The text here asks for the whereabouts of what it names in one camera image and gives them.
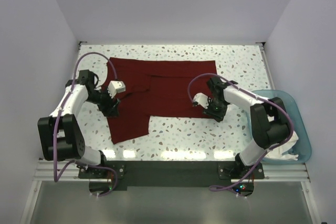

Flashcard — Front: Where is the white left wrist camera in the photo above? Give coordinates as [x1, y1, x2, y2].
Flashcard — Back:
[107, 81, 126, 98]

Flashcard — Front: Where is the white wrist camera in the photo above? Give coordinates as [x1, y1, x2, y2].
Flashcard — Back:
[107, 81, 126, 98]
[192, 93, 210, 109]

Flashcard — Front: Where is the aluminium extrusion rail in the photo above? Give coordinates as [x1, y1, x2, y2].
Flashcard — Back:
[20, 161, 322, 223]

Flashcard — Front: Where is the dark red t-shirt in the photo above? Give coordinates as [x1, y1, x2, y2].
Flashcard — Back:
[103, 58, 217, 144]

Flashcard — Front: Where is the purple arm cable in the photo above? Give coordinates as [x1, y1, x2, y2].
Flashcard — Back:
[53, 52, 119, 197]
[187, 73, 294, 191]

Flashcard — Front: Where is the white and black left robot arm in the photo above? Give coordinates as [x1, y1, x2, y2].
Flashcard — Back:
[37, 70, 125, 178]

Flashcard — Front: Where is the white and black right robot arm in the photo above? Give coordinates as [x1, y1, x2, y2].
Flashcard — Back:
[203, 77, 294, 178]

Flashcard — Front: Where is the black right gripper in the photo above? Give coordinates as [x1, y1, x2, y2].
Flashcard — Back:
[202, 98, 227, 123]

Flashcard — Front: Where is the translucent blue plastic basket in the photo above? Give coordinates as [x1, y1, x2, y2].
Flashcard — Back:
[253, 90, 312, 165]

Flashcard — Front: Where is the white crumpled t-shirt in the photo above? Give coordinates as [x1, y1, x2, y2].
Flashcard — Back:
[265, 131, 299, 161]

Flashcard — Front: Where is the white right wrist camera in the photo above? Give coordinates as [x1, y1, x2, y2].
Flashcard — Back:
[192, 93, 210, 109]

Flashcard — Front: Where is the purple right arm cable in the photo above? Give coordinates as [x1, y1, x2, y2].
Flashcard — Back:
[187, 73, 294, 191]

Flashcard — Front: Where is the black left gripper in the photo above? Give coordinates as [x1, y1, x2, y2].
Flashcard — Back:
[86, 85, 120, 117]

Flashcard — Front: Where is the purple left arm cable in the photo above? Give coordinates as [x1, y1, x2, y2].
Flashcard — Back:
[53, 52, 119, 197]

